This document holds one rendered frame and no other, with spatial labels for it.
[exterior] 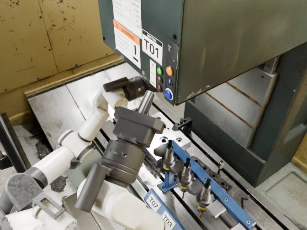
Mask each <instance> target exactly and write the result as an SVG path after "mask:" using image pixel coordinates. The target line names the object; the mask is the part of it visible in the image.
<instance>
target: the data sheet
mask: <svg viewBox="0 0 307 230"><path fill-rule="evenodd" d="M112 1H113V11H114V19H115V20H116V21H118V22H119V23H121V24H122V25H123V26H125V27H126V28H127V29H128V30H130V31H131V32H133V33H134V34H135V35H137V36H138V37H139V38H141V39H142V21H141V0H112Z"/></svg>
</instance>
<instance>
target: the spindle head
mask: <svg viewBox="0 0 307 230"><path fill-rule="evenodd" d="M98 6H99V13H100V20H101V29H102V36H103V42H104V43H105V44H106V45H107V46H108V47H109V48H111V49H112V50H113V51H114V52H115V53H116V54H117V55H119V56H120V57H121V58H122V59H123V60H124V61H126V62H127V63H128V64H129V65H130V66H131V67H132V68H134V69H135V70H136V71H137V72H138V73H139V74H140V75H142V76H143V77H144V78H145V79H146V80H147V81H149V82H150V60H152V61H153V62H154V63H156V68H157V67H158V66H160V67H161V68H162V70H163V75H159V74H158V72H157V70H156V77H157V76H158V75H159V76H160V77H161V78H162V80H163V83H162V84H159V83H158V81H157V80H156V85H157V84H159V85H161V87H162V90H163V91H162V94H163V95H164V93H165V66H166V39H167V38H169V39H170V40H172V41H173V42H175V43H176V44H178V59H177V70H176V84H175V105H176V106H178V105H180V104H182V103H184V102H186V101H188V100H190V99H192V98H194V97H196V96H199V95H201V94H202V93H204V92H206V91H209V90H211V89H213V88H215V87H217V86H219V85H221V84H223V83H225V82H227V81H229V80H231V79H233V78H235V77H237V76H239V75H241V74H243V73H246V72H248V71H250V70H252V69H254V68H256V67H258V66H260V65H262V64H264V63H266V62H268V61H270V60H272V59H274V58H276V57H279V56H281V55H283V54H285V53H287V52H289V51H291V50H293V49H295V48H297V47H299V46H301V45H303V44H305V43H307V0H141V21H142V29H144V30H145V31H147V32H148V33H150V34H151V35H153V36H154V37H155V38H157V39H158V40H160V41H161V42H163V65H161V64H159V63H158V62H157V61H155V60H154V59H153V58H151V57H150V56H149V55H148V54H147V53H145V52H144V51H143V47H142V39H141V38H139V37H138V36H137V35H135V34H134V33H133V32H131V31H130V30H129V31H130V32H131V33H132V34H134V35H135V36H137V37H138V38H139V39H140V62H141V69H140V68H139V67H138V66H137V65H135V64H134V63H133V62H132V61H131V60H130V59H128V58H127V57H126V56H125V55H124V54H122V53H121V52H120V51H119V50H118V49H117V48H116V40H115V31H114V21H113V20H115V19H114V11H113V1H112V0H98ZM115 21H116V20H115ZM116 22H118V21H116ZM118 23H119V22H118ZM119 24H120V25H122V24H121V23H119ZM122 26H123V25H122ZM123 27H124V28H126V27H125V26H123ZM126 29H127V28H126ZM127 30H128V29H127Z"/></svg>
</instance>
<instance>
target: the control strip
mask: <svg viewBox="0 0 307 230"><path fill-rule="evenodd" d="M177 56H178V44H176V43H175V42H173V41H172V40H170V39H169V38H167V39H166V66H165V90H167V89H168V90H169V91H170V92H171V94H172V99H167V98H166V96H165V95H164V98H165V99H166V100H167V101H168V102H169V103H170V104H171V105H173V106H174V104H175V84H176V70H177ZM167 67H171V69H172V71H173V75H172V76H169V75H168V74H167V71H166V68H167ZM157 68H160V70H161V74H159V73H158V74H159V75H163V70H162V68H161V67H160V66H158V67H157ZM159 75H158V76H157V77H159V78H160V79H161V83H159V82H158V83H159V84H162V83H163V80H162V78H161V77H160V76H159ZM167 80H170V82H171V86H169V85H168V84H167ZM159 84H157V86H159V87H160V89H161V92H160V93H162V91H163V90H162V87H161V85H159ZM158 92H159V91H158Z"/></svg>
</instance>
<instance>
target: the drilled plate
mask: <svg viewBox="0 0 307 230"><path fill-rule="evenodd" d="M152 117H156V118H157V119H159V120H162V121H163V122H164V123H165V124H166V126H167V127H166V129H165V128H164V131H163V133H162V134H155V136H154V138H153V141H152V143H151V146H150V148H145V147H143V148H142V150H143V151H144V152H145V153H146V154H147V155H148V157H149V158H150V159H151V160H152V161H153V162H154V164H155V165H156V166H158V165H160V164H161V163H162V162H161V158H162V157H158V156H155V155H154V149H155V148H157V147H158V146H160V145H162V144H164V143H166V142H168V140H174V141H175V142H176V143H177V144H178V145H179V146H180V147H181V148H182V149H183V150H186V149H188V148H189V147H190V146H191V141H190V140H189V139H188V138H187V137H186V136H185V135H184V134H183V133H182V132H181V131H180V130H175V131H173V129H172V127H173V125H174V124H172V123H171V122H170V121H169V120H168V119H167V118H166V117H165V116H164V115H163V114H162V113H161V112H159V113H156V114H154V115H152ZM177 141H178V142H177ZM181 141H182V142H181Z"/></svg>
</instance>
